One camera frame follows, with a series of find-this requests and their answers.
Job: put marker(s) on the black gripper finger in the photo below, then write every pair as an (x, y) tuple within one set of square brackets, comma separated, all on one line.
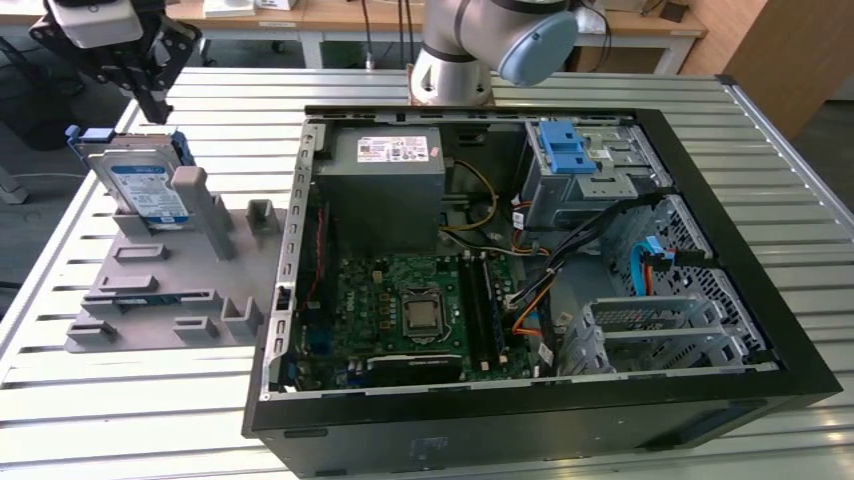
[(176, 45), (116, 70)]

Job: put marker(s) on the hard disk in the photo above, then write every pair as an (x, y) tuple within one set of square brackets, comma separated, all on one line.
[(143, 190)]

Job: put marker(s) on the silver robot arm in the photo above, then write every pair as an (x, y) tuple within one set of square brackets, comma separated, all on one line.
[(447, 30)]

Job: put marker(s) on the metal disk bay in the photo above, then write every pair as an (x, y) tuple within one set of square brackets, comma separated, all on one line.
[(641, 334)]

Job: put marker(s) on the black mesh bin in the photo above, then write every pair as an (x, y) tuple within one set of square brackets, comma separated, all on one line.
[(40, 115)]

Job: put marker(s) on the white printed box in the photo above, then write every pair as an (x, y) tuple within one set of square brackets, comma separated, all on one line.
[(276, 4)]

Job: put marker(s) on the wooden desk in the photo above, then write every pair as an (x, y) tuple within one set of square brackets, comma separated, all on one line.
[(320, 20)]

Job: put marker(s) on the grey stand foot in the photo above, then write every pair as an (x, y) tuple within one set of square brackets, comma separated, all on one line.
[(13, 190)]

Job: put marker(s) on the grey parts rack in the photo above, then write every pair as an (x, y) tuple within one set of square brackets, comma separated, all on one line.
[(180, 280)]

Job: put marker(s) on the grey power supply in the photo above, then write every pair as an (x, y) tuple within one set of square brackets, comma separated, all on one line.
[(380, 200)]

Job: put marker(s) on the RAM stick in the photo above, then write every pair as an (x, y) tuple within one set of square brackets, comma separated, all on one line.
[(147, 301)]

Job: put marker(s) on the green motherboard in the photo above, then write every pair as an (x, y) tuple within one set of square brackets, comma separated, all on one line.
[(360, 280)]

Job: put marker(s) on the blue drive latch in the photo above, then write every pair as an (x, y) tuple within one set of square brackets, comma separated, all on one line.
[(563, 155)]

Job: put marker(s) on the grey metal drive cage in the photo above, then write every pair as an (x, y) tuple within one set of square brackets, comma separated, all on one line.
[(554, 200)]

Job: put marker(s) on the silver CPU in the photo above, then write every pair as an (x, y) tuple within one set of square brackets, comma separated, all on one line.
[(422, 315)]

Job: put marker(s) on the black RAM slot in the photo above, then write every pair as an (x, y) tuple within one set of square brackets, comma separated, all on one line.
[(500, 310), (475, 310)]

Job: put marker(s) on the CPU socket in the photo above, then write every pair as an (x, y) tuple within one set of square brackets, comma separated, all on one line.
[(424, 340)]

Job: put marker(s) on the black graphics card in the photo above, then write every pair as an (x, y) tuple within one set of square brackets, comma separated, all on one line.
[(414, 370)]

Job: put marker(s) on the wooden cabinet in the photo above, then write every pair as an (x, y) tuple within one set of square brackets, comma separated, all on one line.
[(787, 60)]

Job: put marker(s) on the black PC case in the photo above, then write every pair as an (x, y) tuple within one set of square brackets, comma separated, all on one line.
[(534, 430)]

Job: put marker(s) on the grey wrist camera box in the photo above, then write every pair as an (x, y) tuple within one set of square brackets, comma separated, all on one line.
[(100, 22)]

